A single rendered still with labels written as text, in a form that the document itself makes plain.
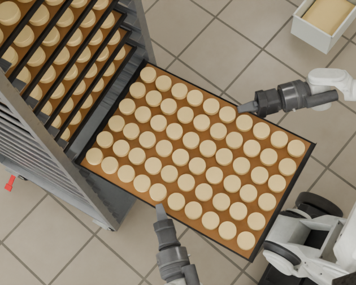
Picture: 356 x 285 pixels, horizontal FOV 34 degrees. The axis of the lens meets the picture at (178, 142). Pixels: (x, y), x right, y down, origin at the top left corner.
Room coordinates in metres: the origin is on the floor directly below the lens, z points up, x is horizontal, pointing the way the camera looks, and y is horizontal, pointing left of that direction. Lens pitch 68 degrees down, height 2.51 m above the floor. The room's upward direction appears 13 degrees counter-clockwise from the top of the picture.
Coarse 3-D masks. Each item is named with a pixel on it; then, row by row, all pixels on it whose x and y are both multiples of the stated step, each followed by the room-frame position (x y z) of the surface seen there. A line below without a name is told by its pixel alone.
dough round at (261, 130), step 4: (256, 124) 0.64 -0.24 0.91; (260, 124) 0.63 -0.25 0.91; (264, 124) 0.63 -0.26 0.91; (256, 128) 0.62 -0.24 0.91; (260, 128) 0.62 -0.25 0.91; (264, 128) 0.62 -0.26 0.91; (268, 128) 0.61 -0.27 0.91; (256, 132) 0.61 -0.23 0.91; (260, 132) 0.61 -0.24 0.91; (264, 132) 0.60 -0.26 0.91; (268, 132) 0.60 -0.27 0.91; (256, 136) 0.60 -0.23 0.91; (260, 136) 0.60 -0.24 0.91; (264, 136) 0.59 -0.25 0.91
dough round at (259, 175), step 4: (256, 168) 0.50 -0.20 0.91; (260, 168) 0.50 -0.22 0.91; (264, 168) 0.50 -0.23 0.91; (252, 172) 0.49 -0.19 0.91; (256, 172) 0.49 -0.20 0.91; (260, 172) 0.49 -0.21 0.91; (264, 172) 0.48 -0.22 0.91; (252, 176) 0.48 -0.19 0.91; (256, 176) 0.48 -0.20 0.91; (260, 176) 0.48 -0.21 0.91; (264, 176) 0.47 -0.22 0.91; (252, 180) 0.47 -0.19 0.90; (256, 180) 0.47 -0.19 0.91; (260, 180) 0.46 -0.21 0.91; (264, 180) 0.46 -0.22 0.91; (260, 184) 0.46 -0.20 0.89
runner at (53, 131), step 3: (0, 105) 0.77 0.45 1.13; (0, 108) 0.75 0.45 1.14; (3, 108) 0.74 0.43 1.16; (6, 108) 0.76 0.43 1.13; (6, 111) 0.74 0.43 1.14; (9, 111) 0.73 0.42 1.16; (12, 114) 0.72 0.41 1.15; (15, 117) 0.72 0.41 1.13; (51, 126) 0.67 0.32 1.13; (48, 129) 0.66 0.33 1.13; (51, 129) 0.66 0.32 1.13; (54, 129) 0.66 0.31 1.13; (57, 129) 0.66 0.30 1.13; (51, 132) 0.65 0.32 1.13; (54, 132) 0.65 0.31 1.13; (57, 132) 0.65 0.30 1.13; (51, 135) 0.64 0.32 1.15; (54, 135) 0.64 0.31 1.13; (54, 138) 0.64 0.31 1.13
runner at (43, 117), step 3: (0, 99) 0.72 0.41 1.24; (3, 102) 0.72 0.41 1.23; (39, 114) 0.67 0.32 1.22; (42, 114) 0.67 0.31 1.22; (45, 114) 0.66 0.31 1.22; (39, 117) 0.66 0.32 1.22; (42, 117) 0.66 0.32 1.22; (45, 117) 0.66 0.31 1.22; (48, 117) 0.65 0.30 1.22; (42, 120) 0.65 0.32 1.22; (45, 120) 0.65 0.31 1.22; (42, 123) 0.64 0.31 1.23; (45, 123) 0.64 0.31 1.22
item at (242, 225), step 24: (144, 96) 0.82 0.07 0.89; (168, 96) 0.80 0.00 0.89; (168, 120) 0.72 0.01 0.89; (192, 120) 0.70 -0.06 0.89; (216, 120) 0.68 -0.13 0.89; (264, 120) 0.65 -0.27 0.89; (96, 144) 0.70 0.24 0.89; (216, 144) 0.61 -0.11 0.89; (264, 144) 0.58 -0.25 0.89; (96, 168) 0.62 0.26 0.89; (144, 168) 0.59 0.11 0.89; (144, 192) 0.51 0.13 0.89; (168, 192) 0.50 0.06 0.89; (192, 192) 0.48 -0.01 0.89; (216, 192) 0.46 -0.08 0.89; (264, 192) 0.43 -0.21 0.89; (264, 216) 0.37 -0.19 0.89; (216, 240) 0.33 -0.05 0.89
